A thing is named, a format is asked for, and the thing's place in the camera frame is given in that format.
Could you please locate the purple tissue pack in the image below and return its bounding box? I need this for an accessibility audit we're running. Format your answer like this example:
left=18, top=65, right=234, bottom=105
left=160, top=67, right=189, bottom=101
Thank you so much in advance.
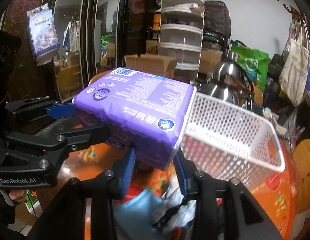
left=73, top=68, right=196, bottom=171

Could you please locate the person's left hand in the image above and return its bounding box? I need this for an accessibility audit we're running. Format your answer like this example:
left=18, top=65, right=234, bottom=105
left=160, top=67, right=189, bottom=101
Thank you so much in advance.
left=0, top=190, right=26, bottom=204

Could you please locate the red floral tablecloth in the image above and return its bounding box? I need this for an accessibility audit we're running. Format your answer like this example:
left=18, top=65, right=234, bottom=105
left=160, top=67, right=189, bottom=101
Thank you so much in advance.
left=52, top=119, right=310, bottom=240

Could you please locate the wooden chair left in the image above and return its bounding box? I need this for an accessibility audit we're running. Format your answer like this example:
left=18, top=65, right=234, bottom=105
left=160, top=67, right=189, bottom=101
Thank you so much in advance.
left=88, top=70, right=112, bottom=85

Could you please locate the wooden chair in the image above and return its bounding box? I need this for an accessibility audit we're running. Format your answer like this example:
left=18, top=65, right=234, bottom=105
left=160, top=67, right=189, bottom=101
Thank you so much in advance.
left=88, top=70, right=112, bottom=85
left=293, top=139, right=310, bottom=190

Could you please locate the blue picture calendar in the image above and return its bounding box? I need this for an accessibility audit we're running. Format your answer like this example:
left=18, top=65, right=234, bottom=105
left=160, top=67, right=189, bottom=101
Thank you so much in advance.
left=27, top=3, right=60, bottom=66

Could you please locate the clear plastic bag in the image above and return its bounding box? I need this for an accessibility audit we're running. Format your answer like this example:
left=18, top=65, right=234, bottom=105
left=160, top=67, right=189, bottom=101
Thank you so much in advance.
left=114, top=175, right=196, bottom=239

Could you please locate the white perforated plastic basket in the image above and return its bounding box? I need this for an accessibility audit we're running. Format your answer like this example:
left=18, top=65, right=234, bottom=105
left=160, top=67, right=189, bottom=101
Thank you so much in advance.
left=182, top=93, right=286, bottom=190

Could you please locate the wooden chair right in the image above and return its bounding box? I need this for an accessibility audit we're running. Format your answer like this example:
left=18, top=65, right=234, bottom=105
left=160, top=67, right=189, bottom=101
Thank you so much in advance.
left=293, top=139, right=310, bottom=190

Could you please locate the brown cardboard box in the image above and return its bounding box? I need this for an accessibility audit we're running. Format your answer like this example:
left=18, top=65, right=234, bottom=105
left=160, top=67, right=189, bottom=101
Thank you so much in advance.
left=124, top=54, right=178, bottom=79

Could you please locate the stainless steel kettle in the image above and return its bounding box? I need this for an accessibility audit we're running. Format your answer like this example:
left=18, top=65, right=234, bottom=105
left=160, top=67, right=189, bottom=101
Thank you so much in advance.
left=203, top=50, right=254, bottom=106

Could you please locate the beige canvas tote bag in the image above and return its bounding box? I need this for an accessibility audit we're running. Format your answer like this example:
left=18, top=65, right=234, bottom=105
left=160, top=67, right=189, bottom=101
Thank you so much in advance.
left=279, top=19, right=310, bottom=107

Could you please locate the clear plastic drawer tower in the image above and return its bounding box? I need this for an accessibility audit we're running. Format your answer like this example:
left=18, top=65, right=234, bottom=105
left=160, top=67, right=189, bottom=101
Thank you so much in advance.
left=157, top=0, right=205, bottom=80

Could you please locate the green shopping bag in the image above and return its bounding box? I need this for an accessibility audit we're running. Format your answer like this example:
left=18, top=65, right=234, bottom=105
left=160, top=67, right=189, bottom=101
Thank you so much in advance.
left=231, top=40, right=269, bottom=92

